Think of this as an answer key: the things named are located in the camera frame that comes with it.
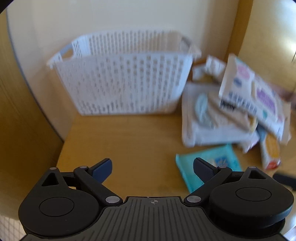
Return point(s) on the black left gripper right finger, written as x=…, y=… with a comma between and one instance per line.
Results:
x=212, y=178

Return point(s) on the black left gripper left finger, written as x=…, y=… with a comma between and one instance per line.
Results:
x=90, y=180

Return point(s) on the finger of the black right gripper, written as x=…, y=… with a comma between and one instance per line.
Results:
x=285, y=179

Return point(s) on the white sock with black logo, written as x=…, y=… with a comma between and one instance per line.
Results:
x=212, y=112

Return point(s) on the large white purple wipes pack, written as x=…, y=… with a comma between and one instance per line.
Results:
x=247, y=91

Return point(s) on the teal wet wipes pack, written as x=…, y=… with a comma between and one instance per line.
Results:
x=208, y=160

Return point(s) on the white orange wipes pack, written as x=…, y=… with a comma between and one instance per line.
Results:
x=270, y=150

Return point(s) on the white red small pack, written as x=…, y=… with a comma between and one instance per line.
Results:
x=247, y=145

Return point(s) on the folded white towel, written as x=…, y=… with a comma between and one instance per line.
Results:
x=193, y=133

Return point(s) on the white yellow sock behind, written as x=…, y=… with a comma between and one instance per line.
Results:
x=213, y=67

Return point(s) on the white perforated plastic basket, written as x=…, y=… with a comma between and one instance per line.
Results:
x=126, y=71

